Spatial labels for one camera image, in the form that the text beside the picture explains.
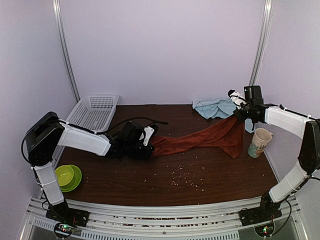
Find rust brown towel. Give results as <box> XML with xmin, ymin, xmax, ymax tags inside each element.
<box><xmin>151</xmin><ymin>115</ymin><xmax>245</xmax><ymax>159</ymax></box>

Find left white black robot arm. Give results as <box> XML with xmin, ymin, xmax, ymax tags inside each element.
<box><xmin>20</xmin><ymin>111</ymin><xmax>158</xmax><ymax>222</ymax></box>

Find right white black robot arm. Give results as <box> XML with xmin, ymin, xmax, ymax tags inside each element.
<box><xmin>228</xmin><ymin>85</ymin><xmax>320</xmax><ymax>221</ymax></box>

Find patterned paper cup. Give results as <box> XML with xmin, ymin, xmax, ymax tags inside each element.
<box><xmin>247</xmin><ymin>128</ymin><xmax>273</xmax><ymax>158</ymax></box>

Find light blue towel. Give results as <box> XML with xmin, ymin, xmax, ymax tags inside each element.
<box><xmin>192</xmin><ymin>97</ymin><xmax>256</xmax><ymax>135</ymax></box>

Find white perforated plastic basket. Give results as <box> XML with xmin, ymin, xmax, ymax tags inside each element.
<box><xmin>65</xmin><ymin>94</ymin><xmax>119</xmax><ymax>132</ymax></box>

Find green plate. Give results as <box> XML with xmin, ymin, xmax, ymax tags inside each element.
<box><xmin>59</xmin><ymin>164</ymin><xmax>82</xmax><ymax>193</ymax></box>

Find green bowl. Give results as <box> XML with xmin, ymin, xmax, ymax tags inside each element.
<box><xmin>55</xmin><ymin>165</ymin><xmax>75</xmax><ymax>187</ymax></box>

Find left round circuit board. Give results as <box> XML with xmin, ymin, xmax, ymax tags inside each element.
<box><xmin>53</xmin><ymin>222</ymin><xmax>75</xmax><ymax>238</ymax></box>

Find round circuit board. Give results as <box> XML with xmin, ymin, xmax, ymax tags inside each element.
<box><xmin>254</xmin><ymin>223</ymin><xmax>275</xmax><ymax>238</ymax></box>
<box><xmin>53</xmin><ymin>222</ymin><xmax>75</xmax><ymax>238</ymax></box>

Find right round circuit board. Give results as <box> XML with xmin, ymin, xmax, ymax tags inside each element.
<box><xmin>254</xmin><ymin>223</ymin><xmax>275</xmax><ymax>238</ymax></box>

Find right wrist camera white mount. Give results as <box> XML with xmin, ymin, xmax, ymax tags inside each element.
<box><xmin>227</xmin><ymin>89</ymin><xmax>247</xmax><ymax>109</ymax></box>

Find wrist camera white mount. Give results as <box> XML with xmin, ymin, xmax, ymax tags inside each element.
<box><xmin>227</xmin><ymin>89</ymin><xmax>247</xmax><ymax>109</ymax></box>
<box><xmin>139</xmin><ymin>124</ymin><xmax>158</xmax><ymax>147</ymax></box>

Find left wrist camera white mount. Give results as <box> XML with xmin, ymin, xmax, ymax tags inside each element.
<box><xmin>139</xmin><ymin>124</ymin><xmax>158</xmax><ymax>147</ymax></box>

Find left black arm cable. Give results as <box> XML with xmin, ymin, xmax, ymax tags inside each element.
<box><xmin>104</xmin><ymin>116</ymin><xmax>169</xmax><ymax>136</ymax></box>

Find aluminium front rail frame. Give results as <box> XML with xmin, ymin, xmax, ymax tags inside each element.
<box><xmin>17</xmin><ymin>197</ymin><xmax>311</xmax><ymax>240</ymax></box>

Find right aluminium corner post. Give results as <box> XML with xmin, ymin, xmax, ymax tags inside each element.
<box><xmin>249</xmin><ymin>0</ymin><xmax>274</xmax><ymax>86</ymax></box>

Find aluminium corner post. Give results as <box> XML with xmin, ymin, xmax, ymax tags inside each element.
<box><xmin>249</xmin><ymin>0</ymin><xmax>274</xmax><ymax>86</ymax></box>
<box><xmin>52</xmin><ymin>0</ymin><xmax>81</xmax><ymax>102</ymax></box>

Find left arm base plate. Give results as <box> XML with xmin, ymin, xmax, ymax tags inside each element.
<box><xmin>45</xmin><ymin>206</ymin><xmax>90</xmax><ymax>227</ymax></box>

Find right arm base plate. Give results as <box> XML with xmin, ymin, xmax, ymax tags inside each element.
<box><xmin>238</xmin><ymin>207</ymin><xmax>282</xmax><ymax>227</ymax></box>

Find left aluminium corner post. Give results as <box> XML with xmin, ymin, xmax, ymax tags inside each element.
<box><xmin>52</xmin><ymin>0</ymin><xmax>81</xmax><ymax>102</ymax></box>

